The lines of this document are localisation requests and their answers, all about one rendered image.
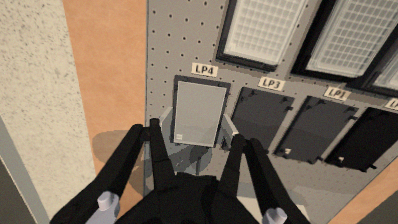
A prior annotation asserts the beige label plate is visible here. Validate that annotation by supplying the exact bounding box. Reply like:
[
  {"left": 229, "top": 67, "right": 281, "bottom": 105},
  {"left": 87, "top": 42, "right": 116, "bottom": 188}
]
[
  {"left": 258, "top": 76, "right": 285, "bottom": 91},
  {"left": 323, "top": 86, "right": 351, "bottom": 101},
  {"left": 191, "top": 63, "right": 218, "bottom": 77},
  {"left": 383, "top": 98, "right": 398, "bottom": 110}
]

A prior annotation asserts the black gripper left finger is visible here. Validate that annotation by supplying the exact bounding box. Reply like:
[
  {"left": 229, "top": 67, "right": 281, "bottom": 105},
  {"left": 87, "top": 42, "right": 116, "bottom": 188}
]
[{"left": 49, "top": 107, "right": 185, "bottom": 224}]

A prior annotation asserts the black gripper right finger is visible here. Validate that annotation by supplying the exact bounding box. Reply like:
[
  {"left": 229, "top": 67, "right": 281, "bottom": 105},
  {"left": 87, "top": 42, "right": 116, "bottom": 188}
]
[{"left": 209, "top": 114, "right": 311, "bottom": 224}]

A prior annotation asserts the grey perforated base plate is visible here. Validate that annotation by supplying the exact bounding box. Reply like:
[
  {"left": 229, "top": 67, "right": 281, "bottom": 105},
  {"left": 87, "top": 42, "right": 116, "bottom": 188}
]
[{"left": 144, "top": 0, "right": 398, "bottom": 224}]

